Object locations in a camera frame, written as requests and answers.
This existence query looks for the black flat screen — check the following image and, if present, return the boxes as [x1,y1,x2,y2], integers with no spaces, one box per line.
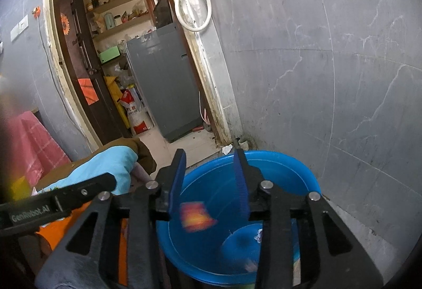
[154,0,174,29]

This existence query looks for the red and white sack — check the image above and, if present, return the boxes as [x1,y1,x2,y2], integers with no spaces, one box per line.
[119,85,154,135]

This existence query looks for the dark wooden door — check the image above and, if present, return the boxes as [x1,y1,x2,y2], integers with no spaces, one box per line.
[54,0,132,146]

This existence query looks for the wooden wall shelves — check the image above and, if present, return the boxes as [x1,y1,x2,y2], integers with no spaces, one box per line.
[81,0,155,42]

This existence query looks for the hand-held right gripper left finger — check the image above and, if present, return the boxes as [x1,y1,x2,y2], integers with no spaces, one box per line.
[35,148,187,289]

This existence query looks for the brown blanket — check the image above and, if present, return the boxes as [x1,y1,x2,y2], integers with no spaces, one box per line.
[71,138,157,178]

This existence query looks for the orange paper sheet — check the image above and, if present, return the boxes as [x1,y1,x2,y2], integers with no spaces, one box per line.
[77,78,100,106]

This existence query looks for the orange cloth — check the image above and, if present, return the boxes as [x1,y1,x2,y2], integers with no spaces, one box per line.
[36,202,129,286]

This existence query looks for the yellow bag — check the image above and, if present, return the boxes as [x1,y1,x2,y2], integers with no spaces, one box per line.
[104,76,131,128]

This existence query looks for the white wall switch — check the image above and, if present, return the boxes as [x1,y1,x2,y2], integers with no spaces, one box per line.
[10,14,29,42]

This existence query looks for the orange red snack wrapper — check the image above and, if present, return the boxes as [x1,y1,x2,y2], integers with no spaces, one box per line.
[180,201,218,232]

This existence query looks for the yellow object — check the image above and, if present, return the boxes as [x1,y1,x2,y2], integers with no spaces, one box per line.
[10,177,32,200]

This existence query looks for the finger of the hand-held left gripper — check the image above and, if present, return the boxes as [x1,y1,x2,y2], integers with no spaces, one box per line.
[54,173,117,210]

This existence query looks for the pink checked cloth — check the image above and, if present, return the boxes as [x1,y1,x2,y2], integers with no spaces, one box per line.
[10,111,71,187]

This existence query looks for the blue plastic basin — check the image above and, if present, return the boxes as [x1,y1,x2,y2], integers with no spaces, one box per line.
[155,150,322,286]

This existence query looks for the green box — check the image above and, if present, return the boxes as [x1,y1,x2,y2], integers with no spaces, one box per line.
[99,46,121,64]

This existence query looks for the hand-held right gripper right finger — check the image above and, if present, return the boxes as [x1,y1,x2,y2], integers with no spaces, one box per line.
[233,148,385,289]

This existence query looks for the light blue cloth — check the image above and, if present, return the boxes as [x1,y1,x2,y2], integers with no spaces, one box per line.
[40,146,139,197]

